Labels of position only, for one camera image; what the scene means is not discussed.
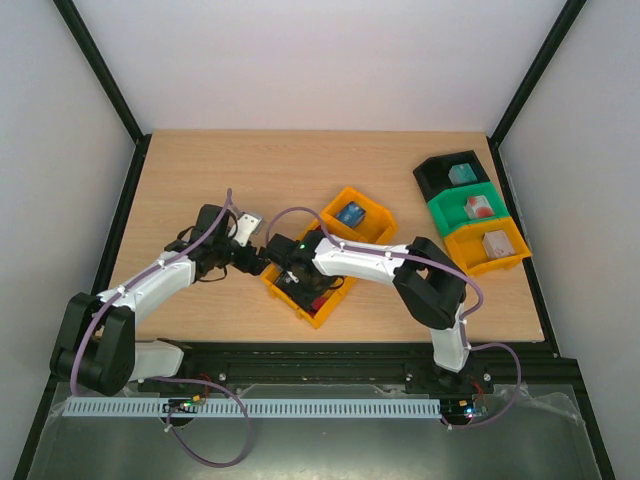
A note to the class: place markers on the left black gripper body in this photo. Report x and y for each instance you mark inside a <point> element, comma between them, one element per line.
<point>245,264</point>

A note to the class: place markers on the red credit card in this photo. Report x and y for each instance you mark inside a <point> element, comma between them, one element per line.
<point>317,304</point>

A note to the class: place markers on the yellow three-compartment bin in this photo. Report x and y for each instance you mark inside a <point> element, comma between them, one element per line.
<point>356,254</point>

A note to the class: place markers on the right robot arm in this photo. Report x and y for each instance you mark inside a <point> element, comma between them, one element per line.
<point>436,293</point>

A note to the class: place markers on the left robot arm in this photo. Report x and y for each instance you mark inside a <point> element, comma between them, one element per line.
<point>96,346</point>

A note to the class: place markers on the blue card stack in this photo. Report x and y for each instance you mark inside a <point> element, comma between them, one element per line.
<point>351,215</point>

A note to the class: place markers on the teal card stack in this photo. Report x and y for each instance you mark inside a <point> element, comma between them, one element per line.
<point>462,174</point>

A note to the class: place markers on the white red card stack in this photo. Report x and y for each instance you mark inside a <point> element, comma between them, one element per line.
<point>478,207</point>

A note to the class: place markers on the black bin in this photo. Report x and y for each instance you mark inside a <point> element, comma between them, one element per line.
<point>443,172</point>

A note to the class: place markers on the green bin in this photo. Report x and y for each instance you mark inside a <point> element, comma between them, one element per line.
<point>450,211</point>

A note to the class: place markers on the yellow bin right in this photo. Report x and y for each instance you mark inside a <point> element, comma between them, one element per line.
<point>465,247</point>

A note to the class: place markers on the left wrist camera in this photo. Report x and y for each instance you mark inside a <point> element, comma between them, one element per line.
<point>247,225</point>

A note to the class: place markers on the light blue cable duct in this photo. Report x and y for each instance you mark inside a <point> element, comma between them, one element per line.
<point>255,408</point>

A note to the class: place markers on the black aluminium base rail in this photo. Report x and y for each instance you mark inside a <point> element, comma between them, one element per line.
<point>410,365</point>

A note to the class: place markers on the black frame post left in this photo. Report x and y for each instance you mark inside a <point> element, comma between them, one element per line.
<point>80,32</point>

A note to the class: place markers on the black frame post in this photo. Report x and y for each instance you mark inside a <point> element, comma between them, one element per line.
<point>545,54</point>
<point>80,32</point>

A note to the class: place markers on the black frame post right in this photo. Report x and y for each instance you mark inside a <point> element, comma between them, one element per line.
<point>545,54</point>

